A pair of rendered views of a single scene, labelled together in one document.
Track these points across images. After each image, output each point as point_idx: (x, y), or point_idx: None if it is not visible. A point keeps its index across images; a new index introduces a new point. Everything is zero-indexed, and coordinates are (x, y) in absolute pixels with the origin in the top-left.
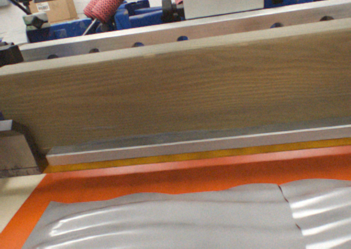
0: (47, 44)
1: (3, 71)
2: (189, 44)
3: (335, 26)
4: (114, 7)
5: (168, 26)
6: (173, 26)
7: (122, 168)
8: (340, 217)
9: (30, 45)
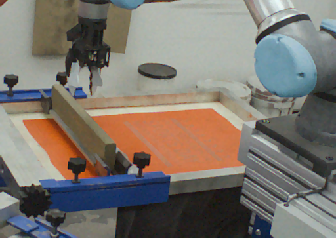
0: (29, 171)
1: (113, 141)
2: (91, 119)
3: (79, 105)
4: None
5: (2, 137)
6: (6, 136)
7: (94, 169)
8: None
9: (28, 179)
